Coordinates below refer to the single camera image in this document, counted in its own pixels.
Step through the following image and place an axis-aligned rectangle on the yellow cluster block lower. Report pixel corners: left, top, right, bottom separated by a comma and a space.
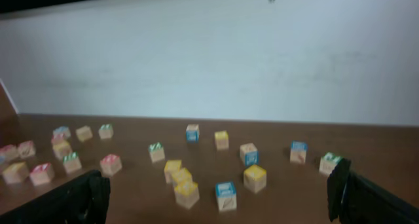
174, 181, 200, 210

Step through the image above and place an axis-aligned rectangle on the red O block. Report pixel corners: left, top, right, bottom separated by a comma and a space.
100, 154, 122, 176

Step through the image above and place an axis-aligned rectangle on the green Z block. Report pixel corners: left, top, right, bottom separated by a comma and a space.
148, 142, 165, 163

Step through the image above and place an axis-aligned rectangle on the red M block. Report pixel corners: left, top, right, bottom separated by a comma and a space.
0, 145, 19, 161

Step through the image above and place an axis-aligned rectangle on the yellow cluster block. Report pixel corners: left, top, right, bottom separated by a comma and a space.
174, 181, 200, 210
164, 160, 182, 183
172, 168, 192, 187

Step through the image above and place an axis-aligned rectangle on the top yellow block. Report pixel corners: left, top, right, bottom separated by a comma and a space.
214, 130, 229, 151

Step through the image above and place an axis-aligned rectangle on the wooden block blue edge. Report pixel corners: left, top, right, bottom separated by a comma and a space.
240, 143, 259, 167

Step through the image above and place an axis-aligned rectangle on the blue E block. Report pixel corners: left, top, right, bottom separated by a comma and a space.
215, 181, 237, 212

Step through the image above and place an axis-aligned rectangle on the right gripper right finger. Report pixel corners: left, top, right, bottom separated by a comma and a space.
327, 159, 418, 224

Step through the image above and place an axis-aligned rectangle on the left green R block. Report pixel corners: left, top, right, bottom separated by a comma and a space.
63, 152, 82, 174

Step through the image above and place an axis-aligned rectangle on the yellow cluster block middle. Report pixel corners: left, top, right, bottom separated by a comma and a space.
172, 168, 192, 187

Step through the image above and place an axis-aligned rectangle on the blue X block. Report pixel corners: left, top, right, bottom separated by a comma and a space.
290, 141, 308, 164

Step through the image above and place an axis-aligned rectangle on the blue 5 block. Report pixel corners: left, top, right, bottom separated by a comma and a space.
53, 126, 71, 139

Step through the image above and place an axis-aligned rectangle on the plain wooden yellow block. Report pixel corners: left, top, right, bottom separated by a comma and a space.
75, 126, 93, 142

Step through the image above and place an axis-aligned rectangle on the red 9 block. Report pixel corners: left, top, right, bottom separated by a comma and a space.
18, 140, 36, 159

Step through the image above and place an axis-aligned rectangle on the green L block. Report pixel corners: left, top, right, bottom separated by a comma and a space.
98, 124, 113, 140

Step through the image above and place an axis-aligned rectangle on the green J block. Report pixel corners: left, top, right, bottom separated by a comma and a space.
319, 152, 342, 176

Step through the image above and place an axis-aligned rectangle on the right yellow block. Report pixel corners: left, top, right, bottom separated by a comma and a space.
244, 164, 267, 193

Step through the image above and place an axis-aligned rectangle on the yellow cluster block upper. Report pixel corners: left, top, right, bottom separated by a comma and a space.
164, 160, 182, 183

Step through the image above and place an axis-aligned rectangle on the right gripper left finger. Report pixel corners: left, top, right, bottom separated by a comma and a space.
1, 170, 111, 224

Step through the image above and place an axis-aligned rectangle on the upper left yellow block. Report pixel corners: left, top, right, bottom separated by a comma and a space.
52, 141, 73, 160

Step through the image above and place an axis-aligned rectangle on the yellow O block middle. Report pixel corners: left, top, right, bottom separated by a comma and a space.
2, 162, 29, 184

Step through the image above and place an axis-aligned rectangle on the lower red A block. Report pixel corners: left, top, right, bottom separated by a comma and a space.
29, 162, 55, 186

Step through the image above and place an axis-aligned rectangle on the wooden block blue side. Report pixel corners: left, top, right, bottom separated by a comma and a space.
185, 124, 200, 142

